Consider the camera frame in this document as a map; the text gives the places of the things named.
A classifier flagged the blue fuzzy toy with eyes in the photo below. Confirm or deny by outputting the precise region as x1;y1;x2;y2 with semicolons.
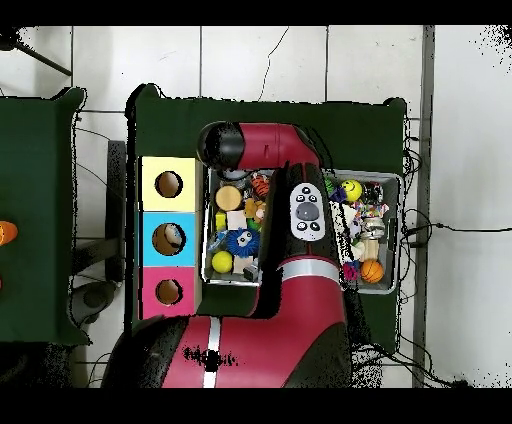
225;228;261;259

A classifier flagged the clear mesh bin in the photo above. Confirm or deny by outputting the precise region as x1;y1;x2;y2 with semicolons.
201;162;404;296

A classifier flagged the black tripod stand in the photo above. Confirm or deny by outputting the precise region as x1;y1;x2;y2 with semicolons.
0;27;73;78

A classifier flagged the green cloth side table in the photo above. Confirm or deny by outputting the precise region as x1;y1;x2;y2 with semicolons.
0;87;88;345

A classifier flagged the plain yellow ball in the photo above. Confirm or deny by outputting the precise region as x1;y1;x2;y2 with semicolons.
211;251;234;275

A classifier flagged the wooden box with three holes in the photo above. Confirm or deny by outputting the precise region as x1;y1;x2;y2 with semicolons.
138;155;205;321

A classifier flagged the brown plush toy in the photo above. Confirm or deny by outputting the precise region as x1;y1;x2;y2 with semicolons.
242;197;269;225

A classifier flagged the small orange object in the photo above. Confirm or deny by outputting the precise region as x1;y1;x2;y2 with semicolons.
0;221;19;247

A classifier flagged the small orange basketball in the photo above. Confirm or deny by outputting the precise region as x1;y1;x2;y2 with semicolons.
359;259;386;285

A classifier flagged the yellow smiley ball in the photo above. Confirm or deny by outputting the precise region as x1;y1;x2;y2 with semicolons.
339;179;365;203

